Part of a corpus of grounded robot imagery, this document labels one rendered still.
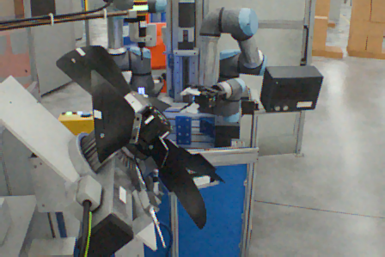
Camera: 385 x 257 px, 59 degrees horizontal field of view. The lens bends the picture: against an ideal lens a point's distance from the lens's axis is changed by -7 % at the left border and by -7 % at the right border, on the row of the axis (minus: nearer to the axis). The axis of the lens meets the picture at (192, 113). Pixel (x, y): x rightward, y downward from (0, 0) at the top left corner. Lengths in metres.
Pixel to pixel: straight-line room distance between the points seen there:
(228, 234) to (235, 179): 0.36
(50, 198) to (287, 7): 2.58
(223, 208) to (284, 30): 1.83
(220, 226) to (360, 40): 7.71
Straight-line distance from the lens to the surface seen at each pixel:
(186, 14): 2.03
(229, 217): 1.99
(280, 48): 3.27
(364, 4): 9.17
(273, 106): 1.71
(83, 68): 1.19
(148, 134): 1.11
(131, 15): 1.13
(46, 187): 1.19
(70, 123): 1.61
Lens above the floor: 1.64
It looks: 21 degrees down
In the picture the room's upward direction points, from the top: straight up
